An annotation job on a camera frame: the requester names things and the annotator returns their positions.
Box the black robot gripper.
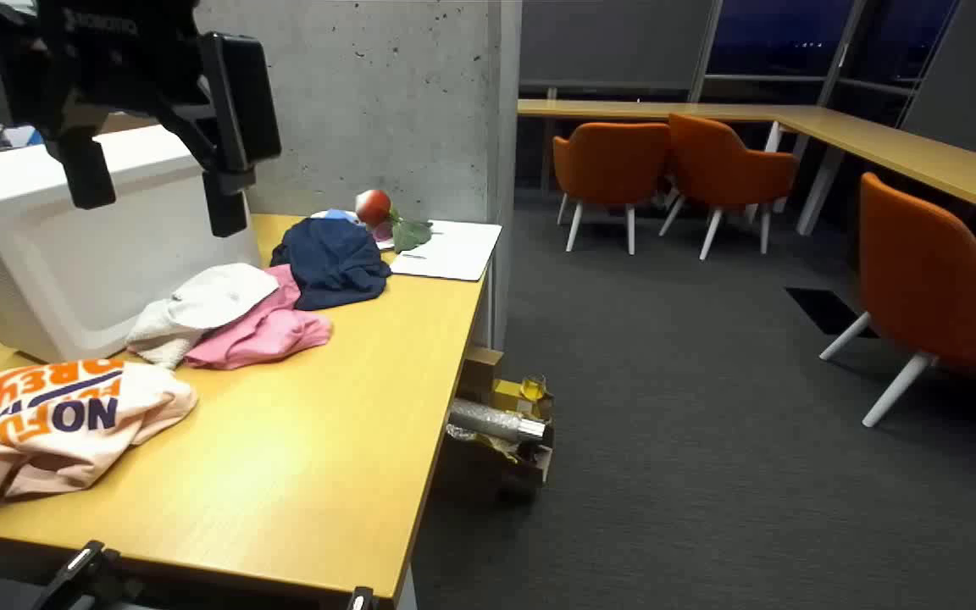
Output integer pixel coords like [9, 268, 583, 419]
[0, 0, 286, 242]

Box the white towel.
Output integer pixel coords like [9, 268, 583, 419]
[128, 261, 286, 371]

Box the pink shirt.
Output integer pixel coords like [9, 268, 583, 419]
[182, 263, 337, 371]

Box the white plastic basket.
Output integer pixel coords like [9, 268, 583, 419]
[0, 121, 261, 366]

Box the cream shirt with orange print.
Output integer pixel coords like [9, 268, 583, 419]
[0, 357, 199, 509]

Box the navy blue cloth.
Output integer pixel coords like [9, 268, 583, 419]
[268, 212, 392, 315]

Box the red apple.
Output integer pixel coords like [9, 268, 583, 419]
[352, 185, 398, 228]

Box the green leafy toy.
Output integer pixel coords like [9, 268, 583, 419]
[387, 212, 437, 254]

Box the white paper sheet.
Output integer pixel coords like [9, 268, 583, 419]
[387, 218, 504, 283]

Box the silver metal tube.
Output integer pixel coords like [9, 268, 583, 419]
[449, 395, 555, 447]

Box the cardboard box under table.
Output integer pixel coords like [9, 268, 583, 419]
[441, 347, 558, 500]

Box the orange chair with white legs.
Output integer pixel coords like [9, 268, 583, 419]
[550, 118, 675, 257]
[655, 108, 805, 263]
[816, 169, 976, 435]

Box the white desk leg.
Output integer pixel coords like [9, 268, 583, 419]
[794, 144, 844, 242]

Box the long wooden wall desk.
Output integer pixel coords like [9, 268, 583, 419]
[515, 96, 976, 234]

